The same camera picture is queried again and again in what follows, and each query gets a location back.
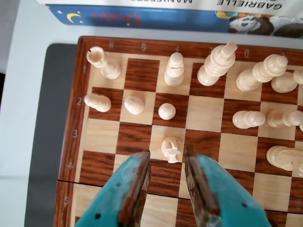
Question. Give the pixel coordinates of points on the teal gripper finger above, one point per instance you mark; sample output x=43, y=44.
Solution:
x=227, y=201
x=111, y=198

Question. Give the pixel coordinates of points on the blue Dodo panda book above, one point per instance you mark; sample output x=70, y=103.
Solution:
x=165, y=21

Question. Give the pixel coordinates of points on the white wooden bishop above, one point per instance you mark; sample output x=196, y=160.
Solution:
x=174, y=75
x=282, y=82

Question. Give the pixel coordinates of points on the white wooden pawn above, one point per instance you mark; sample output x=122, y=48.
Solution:
x=99, y=102
x=134, y=105
x=248, y=119
x=281, y=118
x=166, y=111

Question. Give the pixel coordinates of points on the wooden chess board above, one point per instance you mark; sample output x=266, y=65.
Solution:
x=139, y=71

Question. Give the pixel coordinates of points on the white wooden rook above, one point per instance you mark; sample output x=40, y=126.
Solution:
x=110, y=69

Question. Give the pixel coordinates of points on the white wooden king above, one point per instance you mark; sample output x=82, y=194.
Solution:
x=213, y=71

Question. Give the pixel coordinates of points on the white wooden knight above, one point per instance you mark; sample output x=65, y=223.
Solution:
x=171, y=147
x=281, y=156

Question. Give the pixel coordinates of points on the white wooden queen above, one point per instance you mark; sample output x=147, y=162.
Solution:
x=251, y=78

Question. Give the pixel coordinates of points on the white Manifeste de Mode book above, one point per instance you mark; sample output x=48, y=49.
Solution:
x=291, y=10

